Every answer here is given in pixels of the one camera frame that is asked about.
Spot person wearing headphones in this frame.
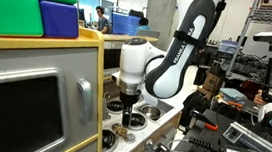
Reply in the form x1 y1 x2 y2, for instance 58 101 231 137
92 5 113 35

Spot grey toy faucet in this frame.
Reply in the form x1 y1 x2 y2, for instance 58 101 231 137
101 88 116 122

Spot grey microwave door handle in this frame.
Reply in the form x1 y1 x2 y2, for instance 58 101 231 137
72 76 98 126

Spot large green storage block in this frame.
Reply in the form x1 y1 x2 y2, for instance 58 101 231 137
0 0 48 42

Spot silver stove knob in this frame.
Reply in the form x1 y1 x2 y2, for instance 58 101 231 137
122 132 137 145

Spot black toy stove burner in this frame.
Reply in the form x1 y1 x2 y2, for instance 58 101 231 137
100 128 121 152
127 112 149 132
104 99 125 116

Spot toy kitchen with yellow frame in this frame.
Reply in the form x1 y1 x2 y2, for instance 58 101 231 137
0 19 192 152

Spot aluminium extrusion bar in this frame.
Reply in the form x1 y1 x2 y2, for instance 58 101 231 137
220 120 272 152

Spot black bag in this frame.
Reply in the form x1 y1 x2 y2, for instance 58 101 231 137
178 88 213 129

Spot black perforated table board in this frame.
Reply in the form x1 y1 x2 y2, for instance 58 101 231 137
161 103 272 152

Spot orange and black clamp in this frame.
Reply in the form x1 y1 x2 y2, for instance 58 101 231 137
188 108 221 132

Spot black camera stand pole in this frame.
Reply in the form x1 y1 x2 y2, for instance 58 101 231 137
260 42 272 102

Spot silver pot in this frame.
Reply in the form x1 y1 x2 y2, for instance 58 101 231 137
139 104 164 122

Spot blue folded cloth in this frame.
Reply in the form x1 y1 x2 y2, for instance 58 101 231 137
218 86 249 102

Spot person in blue shirt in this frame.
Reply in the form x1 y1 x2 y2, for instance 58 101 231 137
134 16 154 38

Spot cardboard box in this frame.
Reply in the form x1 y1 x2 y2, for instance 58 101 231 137
202 71 225 95

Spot grey toy sink basin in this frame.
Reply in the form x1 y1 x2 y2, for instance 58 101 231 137
133 96 175 125

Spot blue storage block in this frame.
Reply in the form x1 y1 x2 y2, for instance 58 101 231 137
35 0 83 41

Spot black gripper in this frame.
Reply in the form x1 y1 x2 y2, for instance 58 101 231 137
117 90 141 127

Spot grey toy microwave door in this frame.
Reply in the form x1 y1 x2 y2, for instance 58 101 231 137
0 62 74 152

